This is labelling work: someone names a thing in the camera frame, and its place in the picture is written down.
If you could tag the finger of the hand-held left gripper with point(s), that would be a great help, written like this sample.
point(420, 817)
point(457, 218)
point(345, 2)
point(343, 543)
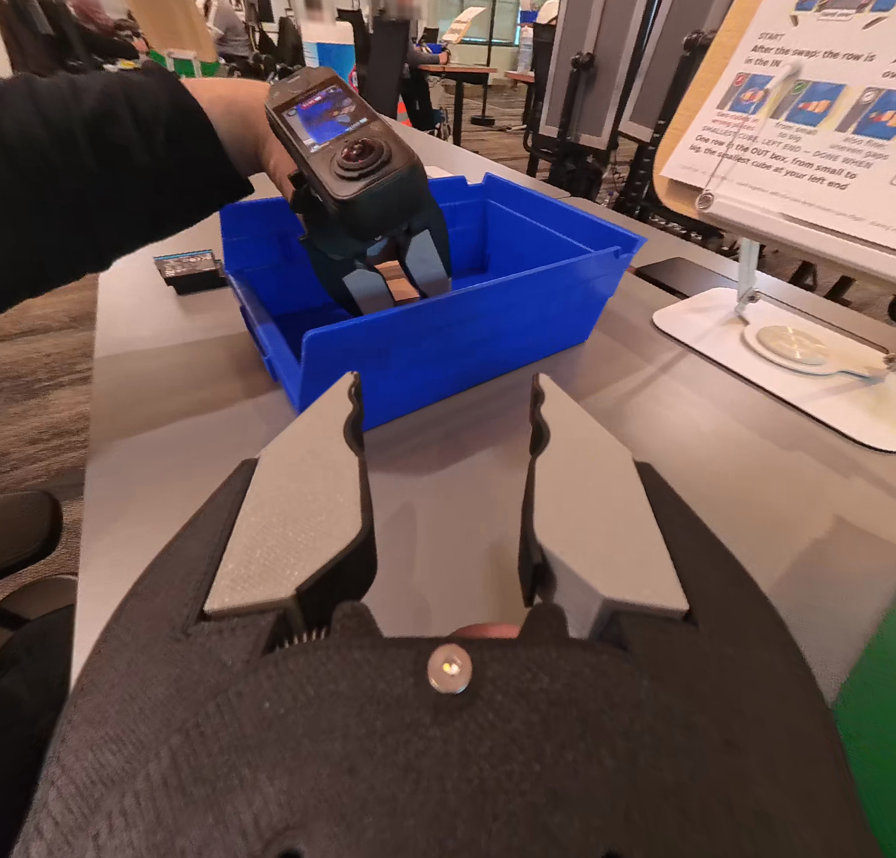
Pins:
point(428, 263)
point(367, 295)

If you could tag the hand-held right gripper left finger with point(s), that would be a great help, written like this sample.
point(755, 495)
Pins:
point(294, 522)

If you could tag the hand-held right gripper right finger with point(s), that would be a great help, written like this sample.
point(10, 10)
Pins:
point(602, 522)

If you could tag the medium wooden cube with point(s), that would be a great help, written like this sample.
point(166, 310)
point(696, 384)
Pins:
point(400, 288)

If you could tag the blue plastic bin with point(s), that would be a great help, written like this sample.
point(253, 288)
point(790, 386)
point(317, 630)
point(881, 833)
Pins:
point(455, 354)

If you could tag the green plastic bin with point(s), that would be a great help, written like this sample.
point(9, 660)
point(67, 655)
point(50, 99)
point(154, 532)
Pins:
point(868, 718)

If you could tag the grey desk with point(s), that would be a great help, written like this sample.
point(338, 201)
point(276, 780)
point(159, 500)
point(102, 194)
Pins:
point(700, 487)

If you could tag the person's left hand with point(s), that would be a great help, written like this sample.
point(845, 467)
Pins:
point(262, 144)

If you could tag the wooden document stand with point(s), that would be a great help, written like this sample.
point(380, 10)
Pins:
point(805, 403)

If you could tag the black phone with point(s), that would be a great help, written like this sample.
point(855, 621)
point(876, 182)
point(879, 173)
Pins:
point(672, 277)

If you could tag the grey framed panel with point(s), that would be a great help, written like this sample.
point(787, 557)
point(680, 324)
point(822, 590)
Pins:
point(672, 53)
point(588, 46)

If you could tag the printed instruction sheet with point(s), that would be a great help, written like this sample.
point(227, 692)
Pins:
point(805, 137)

